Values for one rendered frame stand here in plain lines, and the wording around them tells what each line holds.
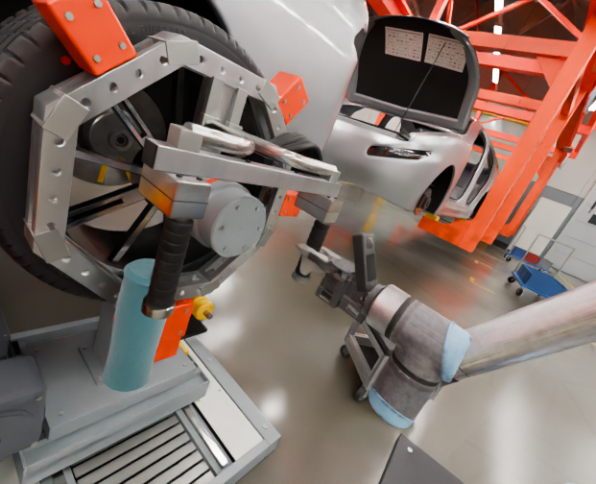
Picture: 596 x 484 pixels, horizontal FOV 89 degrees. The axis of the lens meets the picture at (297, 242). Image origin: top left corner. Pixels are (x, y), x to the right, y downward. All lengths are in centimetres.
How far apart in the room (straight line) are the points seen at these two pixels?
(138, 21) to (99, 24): 12
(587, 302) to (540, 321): 7
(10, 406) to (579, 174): 1376
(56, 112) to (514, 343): 80
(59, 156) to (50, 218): 10
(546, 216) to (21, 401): 1186
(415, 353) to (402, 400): 9
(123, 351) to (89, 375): 46
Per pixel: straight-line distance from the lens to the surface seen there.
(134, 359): 68
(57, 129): 56
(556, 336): 68
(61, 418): 104
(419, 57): 401
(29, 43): 64
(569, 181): 1368
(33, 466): 106
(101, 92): 57
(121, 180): 115
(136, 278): 58
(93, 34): 56
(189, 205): 41
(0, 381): 89
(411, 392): 61
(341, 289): 62
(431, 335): 57
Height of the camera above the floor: 105
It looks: 18 degrees down
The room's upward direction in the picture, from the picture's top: 22 degrees clockwise
